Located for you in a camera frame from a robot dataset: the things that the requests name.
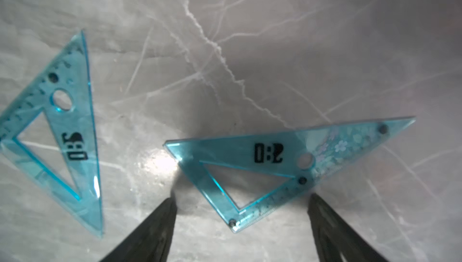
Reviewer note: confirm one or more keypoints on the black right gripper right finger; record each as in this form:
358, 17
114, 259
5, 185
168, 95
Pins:
335, 240

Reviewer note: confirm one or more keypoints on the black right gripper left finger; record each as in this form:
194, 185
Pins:
151, 240

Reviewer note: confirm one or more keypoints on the long teal triangle ruler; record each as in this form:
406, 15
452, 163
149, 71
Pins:
303, 157

